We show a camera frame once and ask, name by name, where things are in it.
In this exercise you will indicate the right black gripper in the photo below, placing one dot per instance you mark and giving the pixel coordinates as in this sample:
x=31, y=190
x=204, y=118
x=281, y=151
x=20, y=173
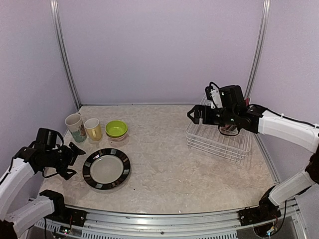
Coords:
x=199, y=108

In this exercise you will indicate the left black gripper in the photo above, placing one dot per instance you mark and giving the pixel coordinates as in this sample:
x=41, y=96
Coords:
x=71, y=157

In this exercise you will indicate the black rimmed plate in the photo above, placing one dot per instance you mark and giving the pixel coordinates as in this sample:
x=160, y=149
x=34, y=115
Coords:
x=106, y=169

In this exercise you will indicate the teal floral mug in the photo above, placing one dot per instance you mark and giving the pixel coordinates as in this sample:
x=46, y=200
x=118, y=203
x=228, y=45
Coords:
x=76, y=127

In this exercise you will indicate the pale yellow mug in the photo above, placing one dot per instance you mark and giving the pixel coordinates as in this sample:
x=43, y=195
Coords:
x=93, y=129

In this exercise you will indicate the green bowl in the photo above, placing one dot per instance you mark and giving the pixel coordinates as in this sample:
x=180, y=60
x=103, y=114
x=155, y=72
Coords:
x=116, y=128

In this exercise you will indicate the white red patterned bowl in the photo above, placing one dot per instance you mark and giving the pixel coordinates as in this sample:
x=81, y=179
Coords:
x=117, y=138

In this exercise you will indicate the light teal flower plate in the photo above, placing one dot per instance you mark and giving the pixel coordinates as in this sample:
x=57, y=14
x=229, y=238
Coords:
x=247, y=101

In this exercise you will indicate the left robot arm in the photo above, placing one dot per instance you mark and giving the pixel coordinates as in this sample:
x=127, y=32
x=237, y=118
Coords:
x=42, y=153

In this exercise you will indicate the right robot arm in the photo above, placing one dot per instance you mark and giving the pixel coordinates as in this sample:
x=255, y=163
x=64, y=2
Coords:
x=228, y=107

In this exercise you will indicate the pink dotted plate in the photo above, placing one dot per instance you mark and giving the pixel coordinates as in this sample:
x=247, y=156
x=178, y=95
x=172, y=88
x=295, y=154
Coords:
x=229, y=128

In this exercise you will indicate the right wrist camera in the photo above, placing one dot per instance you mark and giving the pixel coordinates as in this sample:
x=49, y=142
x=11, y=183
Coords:
x=213, y=95

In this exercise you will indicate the white wire dish rack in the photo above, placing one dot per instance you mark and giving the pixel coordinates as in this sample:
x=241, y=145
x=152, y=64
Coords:
x=233, y=146

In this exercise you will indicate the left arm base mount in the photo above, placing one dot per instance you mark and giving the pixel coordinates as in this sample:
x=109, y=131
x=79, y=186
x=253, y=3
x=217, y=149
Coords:
x=63, y=214

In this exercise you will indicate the front aluminium rail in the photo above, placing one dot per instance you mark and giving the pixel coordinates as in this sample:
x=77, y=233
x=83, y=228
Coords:
x=112, y=225

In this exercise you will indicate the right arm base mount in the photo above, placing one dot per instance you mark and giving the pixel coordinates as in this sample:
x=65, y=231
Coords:
x=265, y=211

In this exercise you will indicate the right aluminium frame post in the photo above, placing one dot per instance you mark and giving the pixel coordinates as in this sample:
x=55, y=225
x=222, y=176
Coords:
x=259, y=46

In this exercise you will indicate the aluminium frame post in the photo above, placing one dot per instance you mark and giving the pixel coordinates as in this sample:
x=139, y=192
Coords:
x=259, y=46
x=63, y=53

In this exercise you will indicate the left aluminium frame post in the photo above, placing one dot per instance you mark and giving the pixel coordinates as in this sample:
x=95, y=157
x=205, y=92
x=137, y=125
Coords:
x=63, y=53

